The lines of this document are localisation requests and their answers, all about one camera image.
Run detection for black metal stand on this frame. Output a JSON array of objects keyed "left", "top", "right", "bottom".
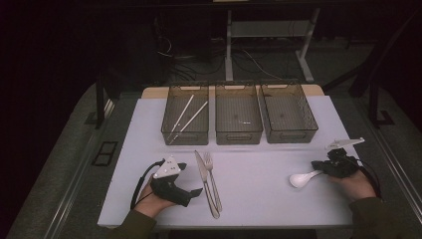
[
  {"left": 347, "top": 9, "right": 396, "bottom": 129},
  {"left": 94, "top": 70, "right": 115, "bottom": 130}
]

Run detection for white spoon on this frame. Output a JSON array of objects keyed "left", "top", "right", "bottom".
[{"left": 289, "top": 169, "right": 324, "bottom": 190}]

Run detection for person's right hand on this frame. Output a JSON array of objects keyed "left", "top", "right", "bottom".
[{"left": 327, "top": 168, "right": 378, "bottom": 204}]

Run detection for steel fork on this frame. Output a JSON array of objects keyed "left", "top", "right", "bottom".
[{"left": 202, "top": 151, "right": 224, "bottom": 213}]

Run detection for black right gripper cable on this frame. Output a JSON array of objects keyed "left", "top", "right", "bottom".
[{"left": 355, "top": 157, "right": 383, "bottom": 201}]

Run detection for white metal desk frame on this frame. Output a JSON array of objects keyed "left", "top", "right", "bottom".
[{"left": 224, "top": 7, "right": 321, "bottom": 85}]

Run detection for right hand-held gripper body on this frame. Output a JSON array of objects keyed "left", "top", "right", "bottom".
[{"left": 323, "top": 136, "right": 366, "bottom": 179}]

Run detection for white chopstick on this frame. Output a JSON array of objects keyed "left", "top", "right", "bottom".
[
  {"left": 168, "top": 101, "right": 210, "bottom": 145},
  {"left": 169, "top": 94, "right": 196, "bottom": 134}
]

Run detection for person's left hand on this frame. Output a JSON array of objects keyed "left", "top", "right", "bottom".
[{"left": 132, "top": 174, "right": 177, "bottom": 219}]

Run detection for white floor cable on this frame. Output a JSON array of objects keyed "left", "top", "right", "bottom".
[{"left": 241, "top": 49, "right": 285, "bottom": 82}]

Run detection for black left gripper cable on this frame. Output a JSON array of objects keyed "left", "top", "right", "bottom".
[{"left": 129, "top": 158, "right": 166, "bottom": 211}]

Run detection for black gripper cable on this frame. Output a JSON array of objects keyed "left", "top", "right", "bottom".
[
  {"left": 129, "top": 158, "right": 166, "bottom": 211},
  {"left": 355, "top": 157, "right": 383, "bottom": 201}
]

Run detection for steel table knife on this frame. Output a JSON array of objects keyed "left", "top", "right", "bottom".
[{"left": 194, "top": 149, "right": 221, "bottom": 220}]

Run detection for translucent brown storage bin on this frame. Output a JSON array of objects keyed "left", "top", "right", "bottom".
[
  {"left": 160, "top": 84, "right": 210, "bottom": 146},
  {"left": 259, "top": 82, "right": 319, "bottom": 144},
  {"left": 214, "top": 83, "right": 265, "bottom": 146}
]

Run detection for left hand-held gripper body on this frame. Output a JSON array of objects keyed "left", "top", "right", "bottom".
[{"left": 149, "top": 155, "right": 192, "bottom": 208}]

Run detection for black floor cables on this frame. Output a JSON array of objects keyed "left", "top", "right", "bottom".
[{"left": 155, "top": 36, "right": 227, "bottom": 84}]

